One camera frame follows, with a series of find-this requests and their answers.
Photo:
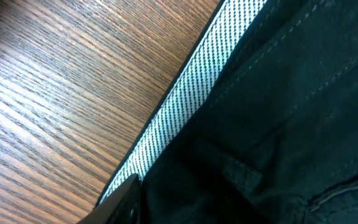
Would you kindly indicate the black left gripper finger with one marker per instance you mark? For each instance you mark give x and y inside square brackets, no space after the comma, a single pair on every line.
[120,207]

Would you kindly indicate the black shorts white lining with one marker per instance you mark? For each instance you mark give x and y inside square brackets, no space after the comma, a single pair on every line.
[261,126]

